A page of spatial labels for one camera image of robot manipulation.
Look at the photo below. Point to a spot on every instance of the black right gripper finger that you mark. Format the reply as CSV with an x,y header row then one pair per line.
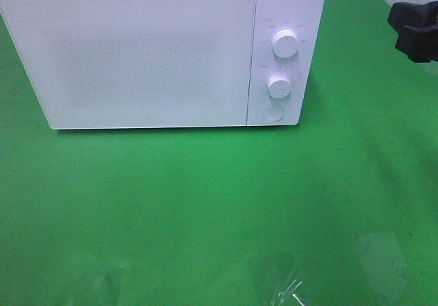
x,y
418,43
414,15

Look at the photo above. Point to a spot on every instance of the white microwave knob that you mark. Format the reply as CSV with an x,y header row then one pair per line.
x,y
279,86
285,43

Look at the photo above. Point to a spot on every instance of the round door release button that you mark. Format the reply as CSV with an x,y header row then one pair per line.
x,y
273,113

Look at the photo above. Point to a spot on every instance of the white microwave door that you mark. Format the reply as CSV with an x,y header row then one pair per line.
x,y
100,64

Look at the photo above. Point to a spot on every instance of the clear tape piece left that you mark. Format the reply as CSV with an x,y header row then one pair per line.
x,y
277,280

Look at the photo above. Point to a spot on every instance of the white microwave oven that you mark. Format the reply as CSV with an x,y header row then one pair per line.
x,y
303,16

